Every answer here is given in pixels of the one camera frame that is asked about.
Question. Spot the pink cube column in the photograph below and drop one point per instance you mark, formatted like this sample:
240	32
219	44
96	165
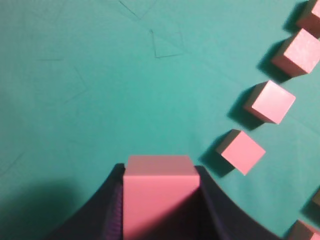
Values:
241	151
269	102
298	55
310	18
160	198
303	231
316	197

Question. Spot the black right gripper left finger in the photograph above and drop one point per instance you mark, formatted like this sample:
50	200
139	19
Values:
101	217

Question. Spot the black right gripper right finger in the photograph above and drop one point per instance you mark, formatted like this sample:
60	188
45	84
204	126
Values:
221	218

